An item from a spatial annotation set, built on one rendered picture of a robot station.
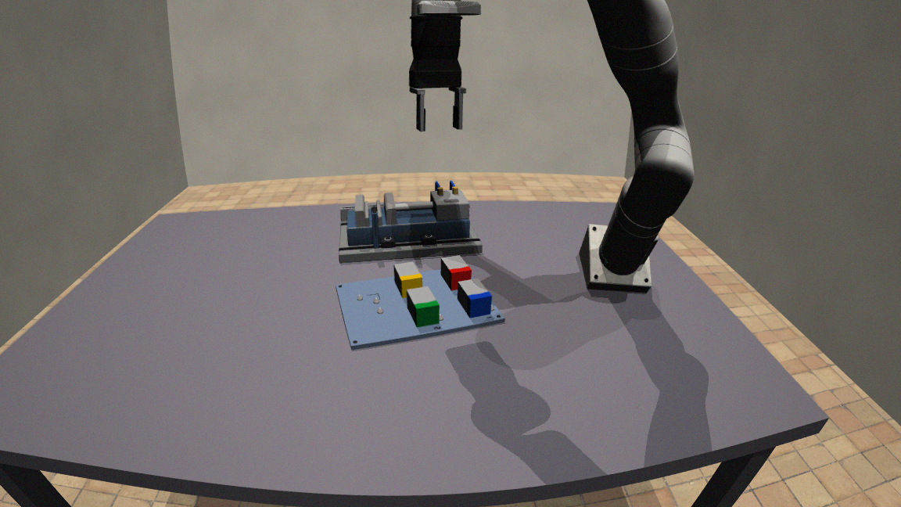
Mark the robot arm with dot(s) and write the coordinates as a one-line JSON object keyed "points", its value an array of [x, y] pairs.
{"points": [[640, 46]]}

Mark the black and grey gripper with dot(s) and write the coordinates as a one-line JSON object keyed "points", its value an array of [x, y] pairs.
{"points": [[435, 42]]}

